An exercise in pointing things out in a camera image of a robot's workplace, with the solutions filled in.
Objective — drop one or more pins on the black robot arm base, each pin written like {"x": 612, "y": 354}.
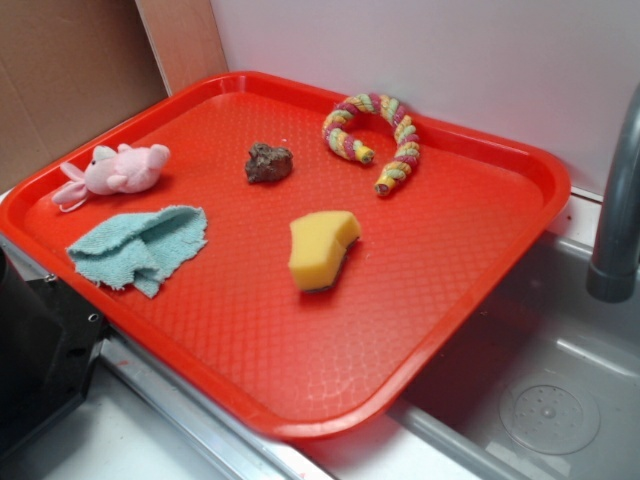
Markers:
{"x": 50, "y": 338}

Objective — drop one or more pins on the multicolour braided rope toy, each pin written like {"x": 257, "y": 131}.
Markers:
{"x": 346, "y": 146}

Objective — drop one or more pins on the brown cardboard panel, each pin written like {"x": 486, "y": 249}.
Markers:
{"x": 70, "y": 70}

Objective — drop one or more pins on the pink plush bunny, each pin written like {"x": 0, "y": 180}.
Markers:
{"x": 126, "y": 170}

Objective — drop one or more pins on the light blue terry cloth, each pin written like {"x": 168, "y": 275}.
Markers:
{"x": 141, "y": 250}

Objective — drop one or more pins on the red plastic tray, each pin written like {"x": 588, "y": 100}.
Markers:
{"x": 232, "y": 322}

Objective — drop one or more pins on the yellow sponge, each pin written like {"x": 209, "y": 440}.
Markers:
{"x": 319, "y": 245}

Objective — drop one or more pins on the brown crumpled lump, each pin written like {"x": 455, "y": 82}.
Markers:
{"x": 268, "y": 164}

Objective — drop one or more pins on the grey faucet spout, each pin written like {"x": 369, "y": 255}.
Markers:
{"x": 614, "y": 262}

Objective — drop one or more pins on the grey plastic sink basin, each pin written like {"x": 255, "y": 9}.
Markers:
{"x": 541, "y": 382}

